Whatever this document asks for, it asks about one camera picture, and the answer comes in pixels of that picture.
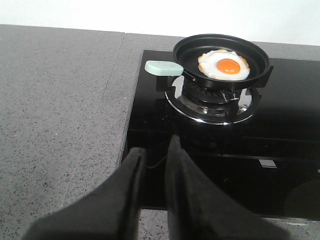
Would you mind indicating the black frying pan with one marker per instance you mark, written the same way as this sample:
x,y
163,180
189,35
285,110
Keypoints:
x,y
187,51

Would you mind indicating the fried egg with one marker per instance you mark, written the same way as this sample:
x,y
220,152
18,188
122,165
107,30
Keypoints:
x,y
224,65

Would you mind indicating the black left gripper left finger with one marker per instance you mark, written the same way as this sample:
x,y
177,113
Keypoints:
x,y
109,212

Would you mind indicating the left black burner with grate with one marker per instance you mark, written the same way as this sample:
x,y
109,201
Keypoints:
x,y
211,107

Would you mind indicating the black glass gas cooktop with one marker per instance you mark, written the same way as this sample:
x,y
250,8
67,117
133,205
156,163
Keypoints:
x,y
269,163

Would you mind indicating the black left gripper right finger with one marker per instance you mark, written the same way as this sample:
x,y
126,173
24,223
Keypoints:
x,y
199,210

